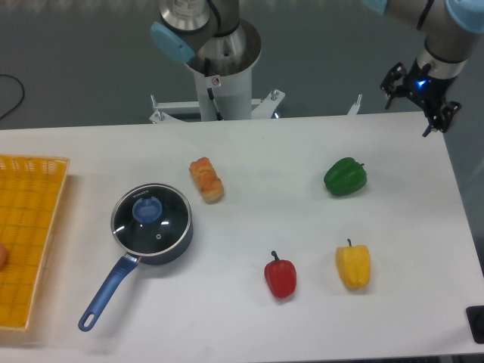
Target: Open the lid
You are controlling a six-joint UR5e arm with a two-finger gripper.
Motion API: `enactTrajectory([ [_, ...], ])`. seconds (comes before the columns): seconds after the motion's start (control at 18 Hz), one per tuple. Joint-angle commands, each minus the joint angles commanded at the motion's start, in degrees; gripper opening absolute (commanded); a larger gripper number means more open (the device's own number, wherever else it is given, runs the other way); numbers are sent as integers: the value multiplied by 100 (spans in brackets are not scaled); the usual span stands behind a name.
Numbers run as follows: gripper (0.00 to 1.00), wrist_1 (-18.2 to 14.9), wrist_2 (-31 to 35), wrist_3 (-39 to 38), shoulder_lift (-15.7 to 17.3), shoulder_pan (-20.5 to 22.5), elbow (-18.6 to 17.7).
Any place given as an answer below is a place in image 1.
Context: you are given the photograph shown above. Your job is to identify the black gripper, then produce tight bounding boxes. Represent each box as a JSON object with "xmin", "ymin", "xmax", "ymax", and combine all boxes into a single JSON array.
[{"xmin": 380, "ymin": 60, "xmax": 462, "ymax": 137}]

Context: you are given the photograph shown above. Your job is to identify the glass pot lid blue knob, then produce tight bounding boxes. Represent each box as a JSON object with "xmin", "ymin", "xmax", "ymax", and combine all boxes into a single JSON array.
[{"xmin": 111, "ymin": 184, "xmax": 192, "ymax": 255}]

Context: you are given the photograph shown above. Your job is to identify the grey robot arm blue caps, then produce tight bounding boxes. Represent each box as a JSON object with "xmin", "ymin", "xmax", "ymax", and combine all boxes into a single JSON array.
[{"xmin": 150, "ymin": 1, "xmax": 483, "ymax": 132}]

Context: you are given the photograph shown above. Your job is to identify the green bell pepper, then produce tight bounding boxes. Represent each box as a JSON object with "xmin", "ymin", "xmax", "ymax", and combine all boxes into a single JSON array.
[{"xmin": 323, "ymin": 157, "xmax": 368, "ymax": 197}]

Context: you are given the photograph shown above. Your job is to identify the yellow bell pepper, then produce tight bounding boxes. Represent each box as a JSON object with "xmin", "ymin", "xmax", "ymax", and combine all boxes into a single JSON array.
[{"xmin": 335, "ymin": 238, "xmax": 371, "ymax": 290}]

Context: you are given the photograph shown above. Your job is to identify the black device at table edge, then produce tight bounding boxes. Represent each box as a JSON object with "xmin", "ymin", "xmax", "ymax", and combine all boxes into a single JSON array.
[{"xmin": 466, "ymin": 306, "xmax": 484, "ymax": 344}]

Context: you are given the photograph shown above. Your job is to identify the red bell pepper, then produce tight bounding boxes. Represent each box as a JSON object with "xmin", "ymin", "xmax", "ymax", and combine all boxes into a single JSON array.
[{"xmin": 264, "ymin": 250, "xmax": 297, "ymax": 299}]

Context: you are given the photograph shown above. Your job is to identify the toy bread loaf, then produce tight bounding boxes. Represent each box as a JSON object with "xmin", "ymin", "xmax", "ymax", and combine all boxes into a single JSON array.
[{"xmin": 189, "ymin": 157, "xmax": 225, "ymax": 203}]

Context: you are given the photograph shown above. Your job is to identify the dark blue saucepan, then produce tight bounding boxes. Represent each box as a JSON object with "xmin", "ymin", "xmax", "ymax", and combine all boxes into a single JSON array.
[{"xmin": 78, "ymin": 230, "xmax": 186, "ymax": 332}]

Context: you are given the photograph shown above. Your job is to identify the yellow woven basket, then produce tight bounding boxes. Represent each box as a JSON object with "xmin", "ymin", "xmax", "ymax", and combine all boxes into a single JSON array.
[{"xmin": 1, "ymin": 154, "xmax": 70, "ymax": 331}]

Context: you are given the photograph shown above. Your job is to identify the orange item in basket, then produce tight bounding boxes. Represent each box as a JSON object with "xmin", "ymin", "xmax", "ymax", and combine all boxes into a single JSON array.
[{"xmin": 0, "ymin": 244, "xmax": 8, "ymax": 268}]

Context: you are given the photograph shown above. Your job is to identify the white table frame bracket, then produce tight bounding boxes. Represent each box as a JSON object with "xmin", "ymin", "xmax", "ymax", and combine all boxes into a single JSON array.
[{"xmin": 148, "ymin": 88, "xmax": 363, "ymax": 124}]

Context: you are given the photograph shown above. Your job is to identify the black cable on floor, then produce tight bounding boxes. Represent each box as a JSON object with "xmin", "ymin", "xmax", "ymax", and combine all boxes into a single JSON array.
[{"xmin": 0, "ymin": 73, "xmax": 26, "ymax": 120}]

